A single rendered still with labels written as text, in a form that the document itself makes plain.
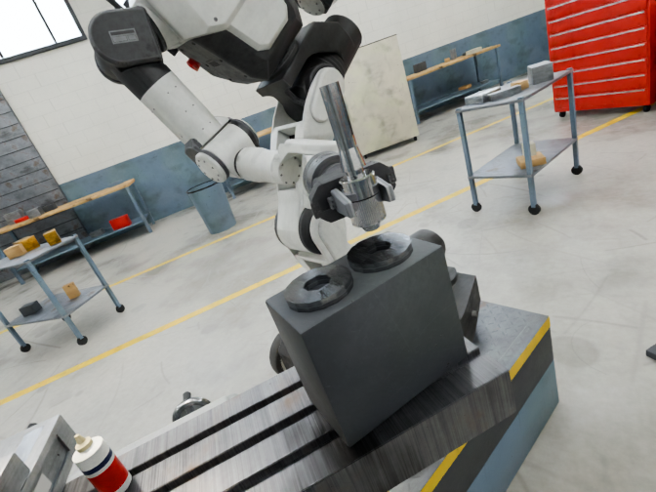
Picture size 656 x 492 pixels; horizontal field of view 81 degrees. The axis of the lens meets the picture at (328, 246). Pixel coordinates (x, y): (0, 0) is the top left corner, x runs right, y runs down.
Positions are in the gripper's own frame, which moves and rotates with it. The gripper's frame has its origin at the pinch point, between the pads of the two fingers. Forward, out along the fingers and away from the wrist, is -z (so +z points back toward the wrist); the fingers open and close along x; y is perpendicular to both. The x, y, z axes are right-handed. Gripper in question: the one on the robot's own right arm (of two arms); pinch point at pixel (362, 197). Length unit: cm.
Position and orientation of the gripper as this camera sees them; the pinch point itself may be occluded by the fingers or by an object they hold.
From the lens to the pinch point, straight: 50.5
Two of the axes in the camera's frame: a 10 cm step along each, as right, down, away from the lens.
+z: -2.6, -3.1, 9.2
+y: 3.1, 8.7, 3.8
